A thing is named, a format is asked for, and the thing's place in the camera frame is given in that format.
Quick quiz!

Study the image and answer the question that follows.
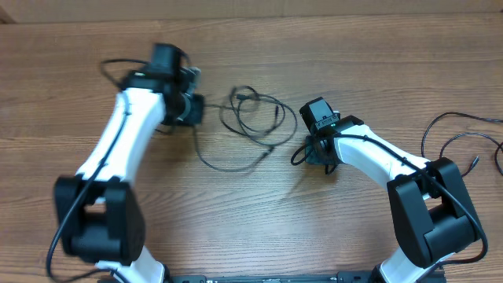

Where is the black USB cable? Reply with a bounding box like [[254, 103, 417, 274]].
[[420, 112, 503, 178], [191, 84, 299, 174]]

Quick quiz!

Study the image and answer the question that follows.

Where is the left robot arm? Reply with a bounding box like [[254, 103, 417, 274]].
[[46, 43, 204, 282]]

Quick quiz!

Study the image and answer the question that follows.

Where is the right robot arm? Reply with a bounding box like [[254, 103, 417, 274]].
[[299, 97, 488, 282]]

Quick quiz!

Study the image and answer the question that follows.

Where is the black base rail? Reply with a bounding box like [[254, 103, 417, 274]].
[[172, 270, 447, 283]]

